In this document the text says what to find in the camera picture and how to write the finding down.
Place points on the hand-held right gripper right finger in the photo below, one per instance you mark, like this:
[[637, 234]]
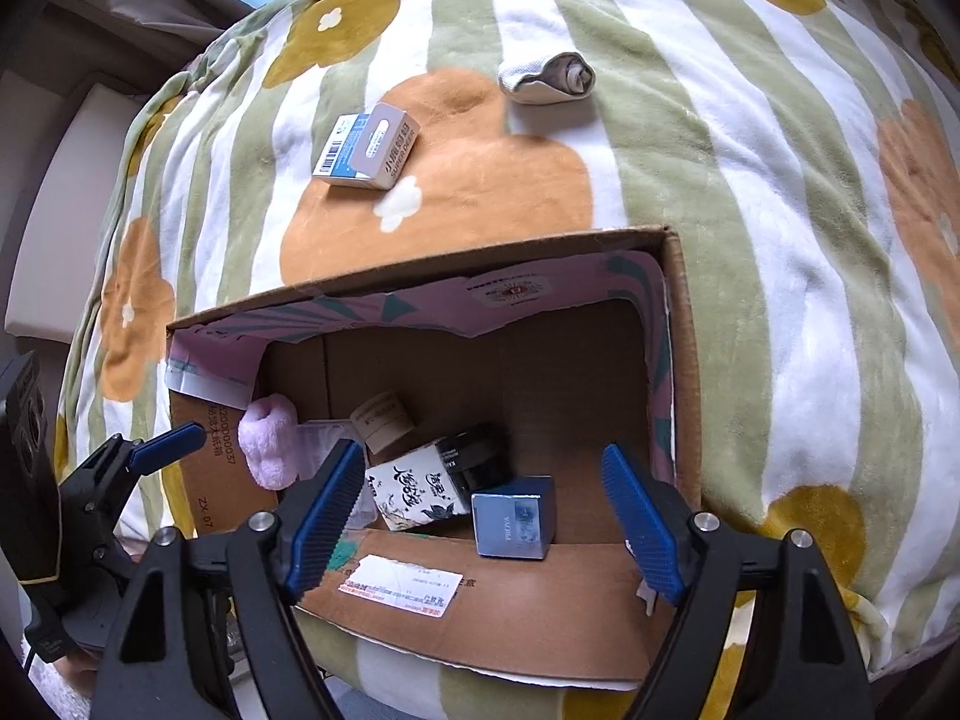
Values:
[[645, 525]]

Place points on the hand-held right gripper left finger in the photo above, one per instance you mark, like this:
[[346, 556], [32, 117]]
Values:
[[322, 517]]

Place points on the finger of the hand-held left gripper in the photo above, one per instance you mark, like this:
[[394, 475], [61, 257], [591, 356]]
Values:
[[172, 444]]

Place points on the clear plastic case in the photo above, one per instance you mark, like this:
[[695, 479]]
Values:
[[322, 436]]

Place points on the black white printed box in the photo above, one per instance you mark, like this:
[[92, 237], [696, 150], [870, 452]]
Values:
[[412, 495]]

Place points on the pink fluffy sock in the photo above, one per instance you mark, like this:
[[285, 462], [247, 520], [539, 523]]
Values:
[[266, 442]]

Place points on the beige tape roll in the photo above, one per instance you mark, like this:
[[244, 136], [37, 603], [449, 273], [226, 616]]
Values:
[[382, 420]]

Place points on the small blue box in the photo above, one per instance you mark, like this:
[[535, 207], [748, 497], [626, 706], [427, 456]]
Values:
[[514, 521]]

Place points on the brown cardboard box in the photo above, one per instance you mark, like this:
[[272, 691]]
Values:
[[525, 592]]

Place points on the small black jar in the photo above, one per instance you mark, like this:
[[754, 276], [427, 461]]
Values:
[[480, 465]]

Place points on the blue white box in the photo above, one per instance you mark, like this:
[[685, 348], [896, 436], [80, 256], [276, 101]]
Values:
[[360, 150]]

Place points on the white sock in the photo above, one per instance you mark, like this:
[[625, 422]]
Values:
[[540, 82]]

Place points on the beige padded headboard cushion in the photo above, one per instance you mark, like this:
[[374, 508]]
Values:
[[67, 202]]

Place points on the striped floral fleece blanket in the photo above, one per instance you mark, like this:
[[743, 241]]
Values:
[[750, 240]]

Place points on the beige curtain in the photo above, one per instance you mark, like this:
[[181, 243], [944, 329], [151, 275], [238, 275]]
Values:
[[127, 7]]

